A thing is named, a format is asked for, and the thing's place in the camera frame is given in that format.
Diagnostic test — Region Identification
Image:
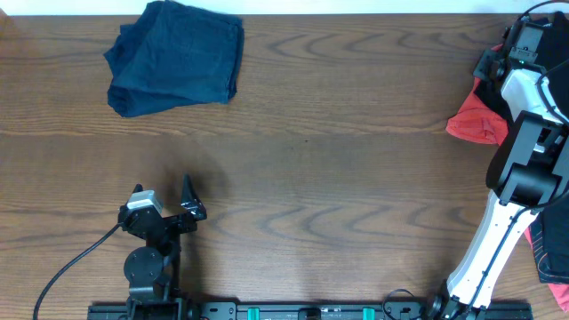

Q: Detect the navy blue garment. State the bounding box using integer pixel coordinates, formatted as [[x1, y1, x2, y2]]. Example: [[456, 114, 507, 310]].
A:
[[104, 1, 244, 117]]

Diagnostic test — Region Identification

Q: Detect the plain black t-shirt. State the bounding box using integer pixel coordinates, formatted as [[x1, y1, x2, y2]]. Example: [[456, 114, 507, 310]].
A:
[[477, 12, 568, 124]]

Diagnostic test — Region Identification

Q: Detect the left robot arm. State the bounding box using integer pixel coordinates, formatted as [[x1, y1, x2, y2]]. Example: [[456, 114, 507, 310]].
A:
[[117, 174, 207, 319]]

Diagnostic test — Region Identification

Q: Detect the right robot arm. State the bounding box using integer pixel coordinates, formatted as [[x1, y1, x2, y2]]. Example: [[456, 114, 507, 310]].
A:
[[428, 44, 568, 319]]

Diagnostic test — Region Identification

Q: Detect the coral red shirt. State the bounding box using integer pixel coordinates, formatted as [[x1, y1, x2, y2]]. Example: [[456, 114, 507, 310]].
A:
[[445, 44, 569, 312]]

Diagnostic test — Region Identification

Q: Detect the black shirt with orange pattern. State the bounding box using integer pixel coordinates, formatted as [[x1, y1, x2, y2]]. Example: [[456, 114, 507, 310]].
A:
[[529, 202, 568, 284]]

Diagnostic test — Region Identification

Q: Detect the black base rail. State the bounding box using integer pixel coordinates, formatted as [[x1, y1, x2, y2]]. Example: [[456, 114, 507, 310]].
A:
[[86, 300, 534, 320]]

